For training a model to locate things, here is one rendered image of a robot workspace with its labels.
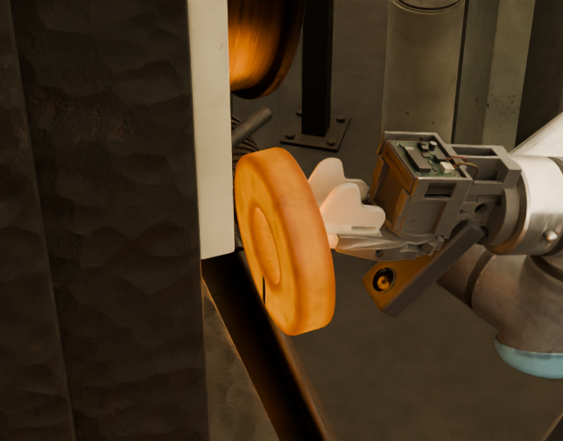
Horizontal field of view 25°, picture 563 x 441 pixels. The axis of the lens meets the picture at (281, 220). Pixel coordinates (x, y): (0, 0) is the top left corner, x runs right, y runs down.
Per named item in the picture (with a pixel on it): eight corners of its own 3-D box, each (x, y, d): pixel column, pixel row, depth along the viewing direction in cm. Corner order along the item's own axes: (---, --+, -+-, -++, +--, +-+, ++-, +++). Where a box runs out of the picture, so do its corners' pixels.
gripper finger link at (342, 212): (287, 169, 101) (387, 171, 105) (268, 228, 105) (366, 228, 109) (300, 192, 99) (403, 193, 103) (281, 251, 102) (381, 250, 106)
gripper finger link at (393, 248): (326, 210, 106) (415, 210, 110) (320, 227, 107) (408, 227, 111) (347, 244, 103) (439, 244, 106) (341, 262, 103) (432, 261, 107)
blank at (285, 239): (299, 244, 95) (341, 233, 96) (230, 117, 105) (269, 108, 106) (296, 374, 106) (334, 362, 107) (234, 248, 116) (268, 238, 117)
